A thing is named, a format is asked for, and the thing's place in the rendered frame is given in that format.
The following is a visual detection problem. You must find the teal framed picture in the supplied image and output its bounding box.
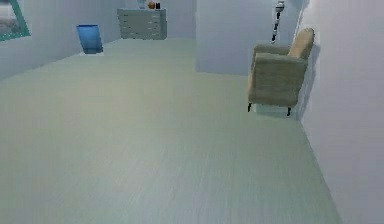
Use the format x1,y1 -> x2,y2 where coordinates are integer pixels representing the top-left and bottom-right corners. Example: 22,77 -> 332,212
0,0 -> 32,43

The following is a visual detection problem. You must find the beige armchair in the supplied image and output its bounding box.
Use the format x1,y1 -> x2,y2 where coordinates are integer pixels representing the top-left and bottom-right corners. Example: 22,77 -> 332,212
246,27 -> 316,117

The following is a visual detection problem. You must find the blue bin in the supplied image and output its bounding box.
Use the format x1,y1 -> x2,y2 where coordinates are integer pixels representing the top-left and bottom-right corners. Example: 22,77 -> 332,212
75,24 -> 104,55

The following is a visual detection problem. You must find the white floor lamp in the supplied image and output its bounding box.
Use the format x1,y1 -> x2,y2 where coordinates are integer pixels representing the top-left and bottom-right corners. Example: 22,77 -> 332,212
270,0 -> 286,44

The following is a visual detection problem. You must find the grey chest of drawers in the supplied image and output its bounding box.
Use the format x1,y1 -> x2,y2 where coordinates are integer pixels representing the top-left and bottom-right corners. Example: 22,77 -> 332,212
116,7 -> 168,41

